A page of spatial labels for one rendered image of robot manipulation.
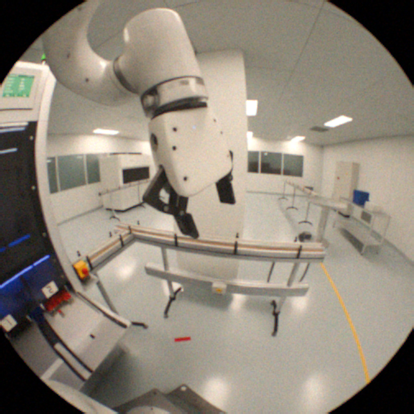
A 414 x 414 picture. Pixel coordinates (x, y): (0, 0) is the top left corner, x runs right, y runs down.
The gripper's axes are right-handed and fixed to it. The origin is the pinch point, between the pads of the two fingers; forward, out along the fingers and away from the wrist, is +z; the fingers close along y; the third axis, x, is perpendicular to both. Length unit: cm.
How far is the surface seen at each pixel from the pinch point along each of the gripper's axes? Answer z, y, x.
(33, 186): -24, -38, 63
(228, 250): 68, 41, 41
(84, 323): 37, -56, 45
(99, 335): 40, -51, 35
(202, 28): -124, 113, 62
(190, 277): 96, 17, 73
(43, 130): -45, -24, 64
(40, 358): 28, -86, 32
